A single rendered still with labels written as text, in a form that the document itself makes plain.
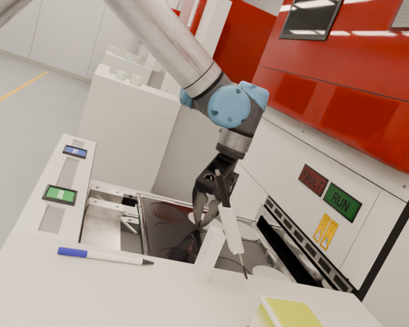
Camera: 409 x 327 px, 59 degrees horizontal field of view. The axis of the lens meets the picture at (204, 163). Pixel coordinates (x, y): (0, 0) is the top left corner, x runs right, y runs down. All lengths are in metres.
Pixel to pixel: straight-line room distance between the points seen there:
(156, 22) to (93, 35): 8.02
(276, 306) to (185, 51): 0.41
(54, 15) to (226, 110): 8.15
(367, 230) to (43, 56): 8.32
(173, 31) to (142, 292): 0.40
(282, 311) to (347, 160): 0.49
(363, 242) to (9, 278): 0.62
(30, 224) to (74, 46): 8.11
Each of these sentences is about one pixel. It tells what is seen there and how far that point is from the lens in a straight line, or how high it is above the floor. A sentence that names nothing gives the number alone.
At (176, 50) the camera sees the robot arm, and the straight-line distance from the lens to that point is 0.62.
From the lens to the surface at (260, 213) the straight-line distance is 1.13.
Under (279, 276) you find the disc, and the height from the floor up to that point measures 0.90.
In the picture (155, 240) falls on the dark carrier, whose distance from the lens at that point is 0.79.
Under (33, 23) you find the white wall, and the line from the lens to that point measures 8.77.
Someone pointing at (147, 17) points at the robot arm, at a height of 1.31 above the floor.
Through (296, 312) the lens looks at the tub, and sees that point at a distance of 0.50.
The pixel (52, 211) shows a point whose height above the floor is 0.96.
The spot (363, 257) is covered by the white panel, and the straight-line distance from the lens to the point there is 0.80.
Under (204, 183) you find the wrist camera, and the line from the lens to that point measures 0.76.
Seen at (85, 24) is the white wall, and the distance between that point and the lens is 8.63.
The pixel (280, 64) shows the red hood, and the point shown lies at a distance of 1.24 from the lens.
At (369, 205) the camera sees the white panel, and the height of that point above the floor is 1.13.
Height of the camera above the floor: 1.27
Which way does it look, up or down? 14 degrees down
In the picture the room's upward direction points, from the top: 21 degrees clockwise
